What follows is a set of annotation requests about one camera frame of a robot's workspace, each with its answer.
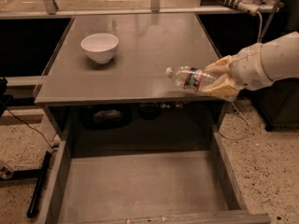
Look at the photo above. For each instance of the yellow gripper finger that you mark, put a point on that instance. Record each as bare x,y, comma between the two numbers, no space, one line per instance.
223,86
220,67

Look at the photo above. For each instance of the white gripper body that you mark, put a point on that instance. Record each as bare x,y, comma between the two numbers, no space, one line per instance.
248,66

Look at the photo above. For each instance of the clear plastic water bottle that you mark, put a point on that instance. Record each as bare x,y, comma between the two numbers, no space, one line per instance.
189,78

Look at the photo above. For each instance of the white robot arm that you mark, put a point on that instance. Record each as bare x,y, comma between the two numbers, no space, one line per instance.
280,58

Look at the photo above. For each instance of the grey cabinet with top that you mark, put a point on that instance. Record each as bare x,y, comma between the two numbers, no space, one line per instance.
149,43

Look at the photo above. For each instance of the open grey top drawer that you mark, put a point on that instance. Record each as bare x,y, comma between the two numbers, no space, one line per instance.
185,187

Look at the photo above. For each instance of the white power strip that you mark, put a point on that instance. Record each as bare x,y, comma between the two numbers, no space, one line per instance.
245,6

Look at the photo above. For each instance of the dark round object under cabinet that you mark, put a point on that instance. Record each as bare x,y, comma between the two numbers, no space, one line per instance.
149,111

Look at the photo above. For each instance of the white ceramic bowl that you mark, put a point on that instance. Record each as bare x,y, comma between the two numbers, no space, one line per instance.
100,48

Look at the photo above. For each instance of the black object under cabinet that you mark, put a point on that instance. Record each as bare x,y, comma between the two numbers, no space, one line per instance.
105,117

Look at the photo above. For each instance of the black device at left edge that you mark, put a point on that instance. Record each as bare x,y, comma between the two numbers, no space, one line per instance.
5,99

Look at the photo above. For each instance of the black bar on floor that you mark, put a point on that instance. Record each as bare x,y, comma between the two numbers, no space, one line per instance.
41,178

